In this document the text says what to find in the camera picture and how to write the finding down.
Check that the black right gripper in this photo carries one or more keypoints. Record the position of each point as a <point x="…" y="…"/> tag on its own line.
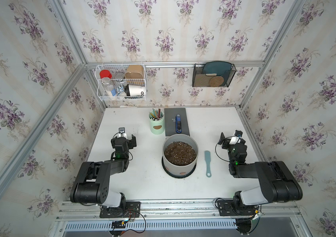
<point x="226" y="141"/>

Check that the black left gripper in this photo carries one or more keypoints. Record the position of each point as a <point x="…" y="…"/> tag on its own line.
<point x="132" y="144"/>

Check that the grey ceramic pot with soil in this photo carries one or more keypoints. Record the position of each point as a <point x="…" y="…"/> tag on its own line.
<point x="180" y="149"/>

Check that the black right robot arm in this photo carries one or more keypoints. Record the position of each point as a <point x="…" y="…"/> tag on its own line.
<point x="276" y="182"/>

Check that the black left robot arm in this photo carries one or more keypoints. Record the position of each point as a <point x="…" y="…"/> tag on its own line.
<point x="92" y="183"/>

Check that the dark green pot saucer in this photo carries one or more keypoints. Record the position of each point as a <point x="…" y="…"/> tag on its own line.
<point x="178" y="171"/>

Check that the mint green pencil cup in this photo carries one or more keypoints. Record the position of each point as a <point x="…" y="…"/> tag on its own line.
<point x="157" y="121"/>

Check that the white cylindrical cup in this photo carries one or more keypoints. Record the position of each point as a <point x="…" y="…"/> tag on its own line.
<point x="135" y="91"/>

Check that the dark grey book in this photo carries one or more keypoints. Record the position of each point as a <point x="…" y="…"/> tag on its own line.
<point x="169" y="115"/>

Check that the clear plastic bottle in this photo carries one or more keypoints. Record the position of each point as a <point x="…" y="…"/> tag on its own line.
<point x="108" y="87"/>

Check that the red lidded jar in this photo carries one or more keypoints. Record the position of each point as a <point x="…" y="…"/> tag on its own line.
<point x="105" y="74"/>

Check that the round cork coaster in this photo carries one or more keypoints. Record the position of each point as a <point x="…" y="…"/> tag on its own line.
<point x="216" y="81"/>

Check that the teal plate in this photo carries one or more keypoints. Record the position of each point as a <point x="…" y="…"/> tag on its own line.
<point x="220" y="68"/>

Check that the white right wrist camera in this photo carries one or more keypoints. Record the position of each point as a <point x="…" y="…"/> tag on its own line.
<point x="236" y="137"/>

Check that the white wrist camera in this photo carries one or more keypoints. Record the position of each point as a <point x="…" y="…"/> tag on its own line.
<point x="122" y="133"/>
<point x="236" y="137"/>

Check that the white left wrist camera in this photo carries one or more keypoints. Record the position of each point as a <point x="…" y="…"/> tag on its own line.
<point x="122" y="133"/>

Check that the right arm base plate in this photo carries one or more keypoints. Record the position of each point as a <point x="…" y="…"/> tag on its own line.
<point x="227" y="207"/>

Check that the white wire wall basket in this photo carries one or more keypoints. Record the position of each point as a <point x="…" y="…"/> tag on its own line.
<point x="119" y="82"/>

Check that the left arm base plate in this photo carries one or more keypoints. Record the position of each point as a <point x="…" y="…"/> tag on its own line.
<point x="129" y="210"/>

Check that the black mesh wall organizer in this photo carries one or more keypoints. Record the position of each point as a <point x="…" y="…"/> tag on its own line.
<point x="202" y="80"/>

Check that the aluminium front rail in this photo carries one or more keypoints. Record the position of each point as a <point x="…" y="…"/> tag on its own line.
<point x="159" y="209"/>

